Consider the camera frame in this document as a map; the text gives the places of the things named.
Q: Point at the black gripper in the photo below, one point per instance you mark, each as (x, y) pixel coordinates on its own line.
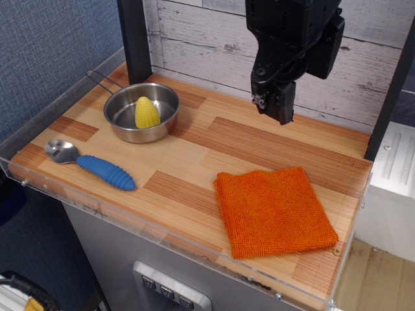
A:
(286, 32)

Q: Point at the orange cloth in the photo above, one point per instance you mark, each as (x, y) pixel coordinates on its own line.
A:
(270, 213)

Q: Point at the stainless steel pan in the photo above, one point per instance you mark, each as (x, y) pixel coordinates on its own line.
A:
(119, 110)

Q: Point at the yellow toy corn cob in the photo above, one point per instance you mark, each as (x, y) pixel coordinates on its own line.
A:
(146, 115)

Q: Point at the grey toy fridge cabinet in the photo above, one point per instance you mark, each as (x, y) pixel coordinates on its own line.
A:
(193, 249)

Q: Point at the silver dispenser button panel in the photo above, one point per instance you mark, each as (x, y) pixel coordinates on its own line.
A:
(170, 288)

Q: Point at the yellow object bottom left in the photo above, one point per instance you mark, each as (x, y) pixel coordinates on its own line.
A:
(33, 305)

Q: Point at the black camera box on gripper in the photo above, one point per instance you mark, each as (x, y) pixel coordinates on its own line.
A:
(321, 59)

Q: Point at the dark right frame post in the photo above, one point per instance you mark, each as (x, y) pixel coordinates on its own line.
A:
(394, 90)

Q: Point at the dark frame post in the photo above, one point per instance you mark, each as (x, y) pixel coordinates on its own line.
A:
(135, 40)
(394, 90)

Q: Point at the white aluminium rail block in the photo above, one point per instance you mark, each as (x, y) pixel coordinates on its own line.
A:
(393, 168)

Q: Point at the dark left frame post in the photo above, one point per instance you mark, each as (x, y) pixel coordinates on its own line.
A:
(135, 40)

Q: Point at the blue handled metal spoon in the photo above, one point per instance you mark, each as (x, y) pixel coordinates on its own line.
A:
(63, 152)

